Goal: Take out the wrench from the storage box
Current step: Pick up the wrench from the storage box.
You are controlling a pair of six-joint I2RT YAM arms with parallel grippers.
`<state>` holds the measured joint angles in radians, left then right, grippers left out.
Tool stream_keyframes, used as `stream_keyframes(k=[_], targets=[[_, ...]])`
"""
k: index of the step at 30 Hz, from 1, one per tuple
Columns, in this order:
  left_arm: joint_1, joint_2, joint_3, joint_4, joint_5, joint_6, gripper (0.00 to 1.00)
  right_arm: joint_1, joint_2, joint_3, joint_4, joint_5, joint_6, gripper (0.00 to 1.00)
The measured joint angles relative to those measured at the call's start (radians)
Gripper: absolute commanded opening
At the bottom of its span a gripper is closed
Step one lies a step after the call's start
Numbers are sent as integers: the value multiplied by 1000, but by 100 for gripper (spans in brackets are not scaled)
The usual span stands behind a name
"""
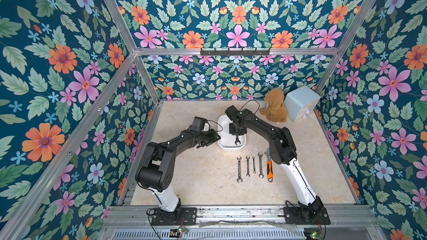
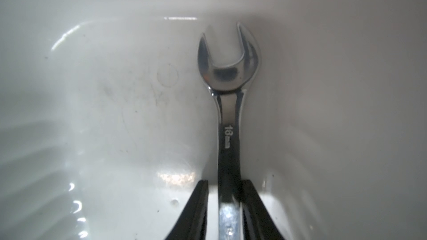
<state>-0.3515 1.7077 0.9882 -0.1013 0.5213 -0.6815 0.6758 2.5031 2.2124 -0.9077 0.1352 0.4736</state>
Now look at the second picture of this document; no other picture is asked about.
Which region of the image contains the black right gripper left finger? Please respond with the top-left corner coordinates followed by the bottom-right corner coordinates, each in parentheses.
top-left (166, 180), bottom-right (209, 240)

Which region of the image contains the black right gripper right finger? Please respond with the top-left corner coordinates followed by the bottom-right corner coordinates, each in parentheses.
top-left (241, 180), bottom-right (285, 240)

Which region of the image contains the white plastic storage box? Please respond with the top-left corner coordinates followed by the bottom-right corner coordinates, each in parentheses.
top-left (1, 0), bottom-right (427, 240)

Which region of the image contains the large silver open-end wrench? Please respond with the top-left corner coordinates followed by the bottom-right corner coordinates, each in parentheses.
top-left (197, 22), bottom-right (261, 240)

